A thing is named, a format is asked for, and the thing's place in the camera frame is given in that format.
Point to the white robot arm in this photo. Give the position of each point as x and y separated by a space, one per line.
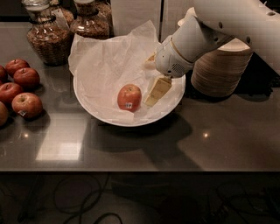
215 43

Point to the glass jar with granola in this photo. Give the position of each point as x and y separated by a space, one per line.
89 23
49 41

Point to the red apple second row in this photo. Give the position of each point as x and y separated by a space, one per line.
27 78

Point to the stack of paper bowls front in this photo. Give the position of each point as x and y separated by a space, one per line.
217 73

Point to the apple at left edge bottom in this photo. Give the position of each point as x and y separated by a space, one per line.
4 113

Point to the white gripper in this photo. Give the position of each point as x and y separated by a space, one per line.
168 61

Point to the large white bowl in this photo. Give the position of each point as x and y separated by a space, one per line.
96 108

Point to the glass jar with granola left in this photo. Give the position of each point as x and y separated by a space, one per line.
49 41

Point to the glass jar with granola right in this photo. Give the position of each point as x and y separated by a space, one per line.
89 23

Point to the white tissue paper liner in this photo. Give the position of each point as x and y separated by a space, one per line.
113 67

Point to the red apple with sticker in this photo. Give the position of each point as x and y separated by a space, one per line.
27 105

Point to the red apple far left edge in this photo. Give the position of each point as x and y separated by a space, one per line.
3 74

